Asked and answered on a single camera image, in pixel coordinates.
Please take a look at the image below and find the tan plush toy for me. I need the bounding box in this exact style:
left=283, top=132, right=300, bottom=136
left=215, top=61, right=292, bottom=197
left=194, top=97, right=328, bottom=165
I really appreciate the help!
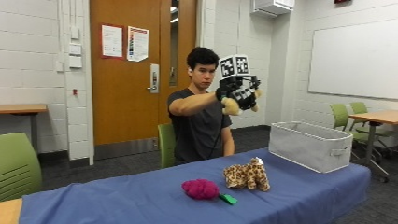
left=220, top=88, right=264, bottom=117

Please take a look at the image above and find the white marker cube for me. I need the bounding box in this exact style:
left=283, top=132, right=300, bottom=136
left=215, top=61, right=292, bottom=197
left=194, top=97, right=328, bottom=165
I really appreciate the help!
left=219, top=54, right=252, bottom=79

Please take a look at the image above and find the the person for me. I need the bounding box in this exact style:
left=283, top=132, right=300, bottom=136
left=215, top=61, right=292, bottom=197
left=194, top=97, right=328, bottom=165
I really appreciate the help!
left=167, top=47, right=237, bottom=166

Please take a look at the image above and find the grey fabric storage bin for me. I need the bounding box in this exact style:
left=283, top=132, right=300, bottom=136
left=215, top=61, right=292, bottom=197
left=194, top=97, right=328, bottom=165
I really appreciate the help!
left=268, top=120, right=355, bottom=174

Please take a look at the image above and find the green chair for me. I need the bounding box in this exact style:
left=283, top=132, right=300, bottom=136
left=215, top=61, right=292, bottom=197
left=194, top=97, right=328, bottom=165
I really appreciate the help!
left=158, top=122, right=178, bottom=169
left=331, top=103, right=389, bottom=157
left=0, top=132, right=44, bottom=203
left=351, top=101, right=398, bottom=147

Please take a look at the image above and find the leopard print plush toy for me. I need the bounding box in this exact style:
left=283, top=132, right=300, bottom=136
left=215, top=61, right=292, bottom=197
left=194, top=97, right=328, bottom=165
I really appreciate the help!
left=223, top=157, right=272, bottom=192

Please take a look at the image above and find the whiteboard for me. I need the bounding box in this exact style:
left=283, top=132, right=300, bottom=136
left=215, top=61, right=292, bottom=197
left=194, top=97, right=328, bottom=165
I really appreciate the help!
left=308, top=18, right=398, bottom=101

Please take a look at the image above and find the wooden door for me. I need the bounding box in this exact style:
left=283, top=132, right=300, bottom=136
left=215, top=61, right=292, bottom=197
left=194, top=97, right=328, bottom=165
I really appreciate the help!
left=88, top=0, right=200, bottom=147

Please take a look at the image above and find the colourful paper poster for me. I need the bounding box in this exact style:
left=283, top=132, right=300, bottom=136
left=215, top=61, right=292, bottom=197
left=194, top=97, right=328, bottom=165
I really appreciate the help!
left=126, top=25, right=151, bottom=63

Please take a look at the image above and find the magenta plush flower toy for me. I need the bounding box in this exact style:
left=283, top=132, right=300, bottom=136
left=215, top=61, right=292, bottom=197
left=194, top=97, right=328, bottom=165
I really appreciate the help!
left=180, top=178, right=239, bottom=206

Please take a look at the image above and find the wooden side table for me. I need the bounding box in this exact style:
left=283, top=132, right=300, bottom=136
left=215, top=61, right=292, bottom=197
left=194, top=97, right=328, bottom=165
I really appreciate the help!
left=348, top=109, right=398, bottom=184
left=0, top=104, right=50, bottom=153

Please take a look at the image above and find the blue tablecloth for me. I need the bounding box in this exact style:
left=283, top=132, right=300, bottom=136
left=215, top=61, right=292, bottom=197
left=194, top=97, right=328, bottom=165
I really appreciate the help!
left=18, top=147, right=372, bottom=224

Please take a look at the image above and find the white paper notice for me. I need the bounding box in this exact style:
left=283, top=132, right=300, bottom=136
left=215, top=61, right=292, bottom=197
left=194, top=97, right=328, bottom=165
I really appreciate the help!
left=102, top=23, right=124, bottom=60

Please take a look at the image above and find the metal door handle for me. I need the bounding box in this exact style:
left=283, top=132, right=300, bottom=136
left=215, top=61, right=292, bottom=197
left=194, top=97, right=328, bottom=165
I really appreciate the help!
left=146, top=63, right=162, bottom=94

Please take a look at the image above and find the white wall unit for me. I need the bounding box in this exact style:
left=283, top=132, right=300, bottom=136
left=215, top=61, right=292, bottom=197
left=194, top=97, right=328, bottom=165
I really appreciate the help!
left=249, top=0, right=296, bottom=18

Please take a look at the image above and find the white wall switch box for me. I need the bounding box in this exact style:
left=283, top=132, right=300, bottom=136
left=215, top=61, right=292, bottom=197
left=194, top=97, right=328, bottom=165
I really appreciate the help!
left=68, top=43, right=84, bottom=56
left=68, top=55, right=84, bottom=69

